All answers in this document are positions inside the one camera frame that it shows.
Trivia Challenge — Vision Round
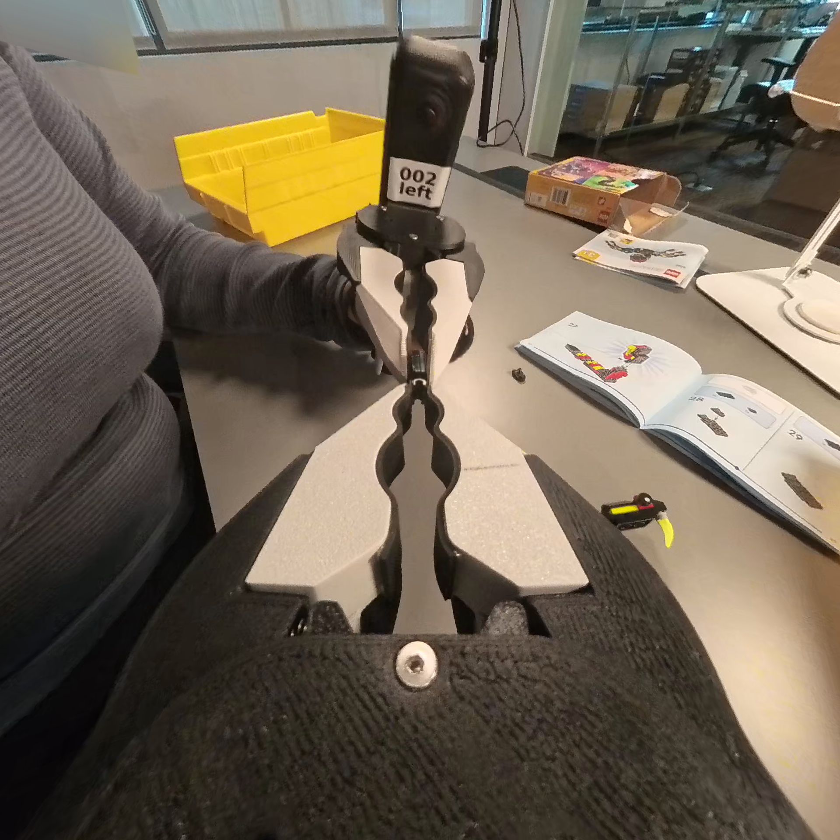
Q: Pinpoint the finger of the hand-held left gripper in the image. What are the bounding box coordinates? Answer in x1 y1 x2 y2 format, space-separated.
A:
356 246 419 383
423 260 476 386

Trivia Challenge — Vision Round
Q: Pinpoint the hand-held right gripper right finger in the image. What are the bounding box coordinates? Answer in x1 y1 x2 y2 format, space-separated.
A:
427 388 589 635

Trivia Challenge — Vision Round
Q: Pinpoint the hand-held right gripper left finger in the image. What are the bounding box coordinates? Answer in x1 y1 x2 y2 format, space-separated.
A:
245 384 412 635

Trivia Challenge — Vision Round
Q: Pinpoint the small black yellow brick assembly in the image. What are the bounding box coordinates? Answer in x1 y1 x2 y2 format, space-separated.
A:
600 492 677 550

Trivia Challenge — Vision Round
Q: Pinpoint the yellow plastic bin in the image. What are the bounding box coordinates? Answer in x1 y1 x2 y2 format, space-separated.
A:
172 107 389 249

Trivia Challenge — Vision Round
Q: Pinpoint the person's left forearm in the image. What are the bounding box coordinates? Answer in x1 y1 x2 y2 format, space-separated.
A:
134 190 370 350

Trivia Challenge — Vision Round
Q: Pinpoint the orange toy set cardboard box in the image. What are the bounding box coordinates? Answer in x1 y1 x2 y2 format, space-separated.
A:
524 155 690 238

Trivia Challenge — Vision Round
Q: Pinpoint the black tripod pole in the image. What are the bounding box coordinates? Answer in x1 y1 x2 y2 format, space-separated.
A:
476 0 505 147

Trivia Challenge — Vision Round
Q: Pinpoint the large grid window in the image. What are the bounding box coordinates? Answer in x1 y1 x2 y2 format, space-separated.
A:
131 0 488 55

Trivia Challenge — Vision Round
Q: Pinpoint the closed instruction booklet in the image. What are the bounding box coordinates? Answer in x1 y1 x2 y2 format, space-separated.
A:
572 230 710 290

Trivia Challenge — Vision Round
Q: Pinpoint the open instruction booklet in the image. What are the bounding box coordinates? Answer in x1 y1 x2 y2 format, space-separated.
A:
515 310 840 557

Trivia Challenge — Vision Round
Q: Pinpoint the metal storage shelving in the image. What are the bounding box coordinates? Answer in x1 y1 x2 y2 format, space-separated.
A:
563 0 818 140

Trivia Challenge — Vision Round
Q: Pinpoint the wooden board stand white base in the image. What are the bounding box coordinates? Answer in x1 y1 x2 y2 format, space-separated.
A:
696 13 840 396

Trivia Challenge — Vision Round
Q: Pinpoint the black office chair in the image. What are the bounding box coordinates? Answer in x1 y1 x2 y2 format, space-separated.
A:
710 56 806 166

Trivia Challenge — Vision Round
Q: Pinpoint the black hanging cable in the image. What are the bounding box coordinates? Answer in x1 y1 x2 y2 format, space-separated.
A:
500 0 527 153

